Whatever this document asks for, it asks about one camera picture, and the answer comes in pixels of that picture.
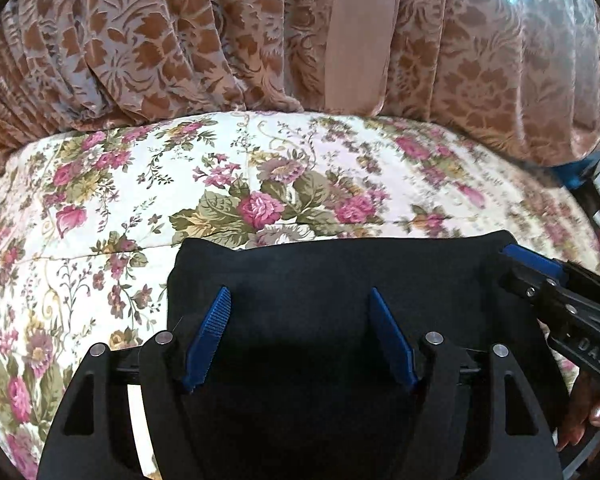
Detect black pants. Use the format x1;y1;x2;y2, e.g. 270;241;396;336
168;231;567;479

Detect person's right hand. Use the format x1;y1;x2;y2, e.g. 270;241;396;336
556;368;600;451

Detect blue object by bed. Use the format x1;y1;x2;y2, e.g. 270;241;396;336
550;151;600;190

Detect brown patterned curtain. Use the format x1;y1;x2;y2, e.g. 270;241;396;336
0;0;600;173

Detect floral bed sheet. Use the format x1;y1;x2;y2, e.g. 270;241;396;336
0;112;600;479

